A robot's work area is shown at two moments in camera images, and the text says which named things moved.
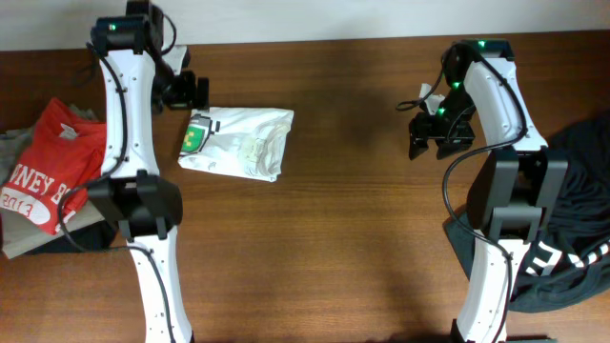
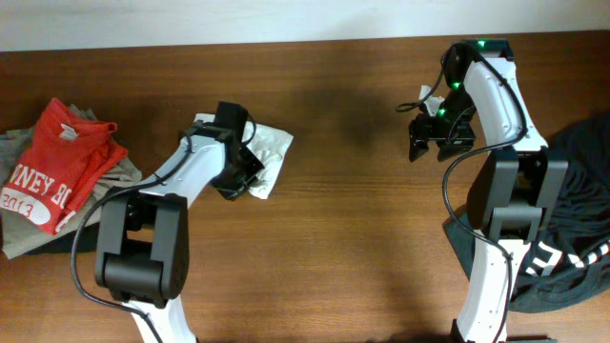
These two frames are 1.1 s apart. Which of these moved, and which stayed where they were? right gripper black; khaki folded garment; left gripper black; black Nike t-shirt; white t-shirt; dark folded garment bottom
Moved: left gripper black; white t-shirt
Stayed: right gripper black; khaki folded garment; dark folded garment bottom; black Nike t-shirt
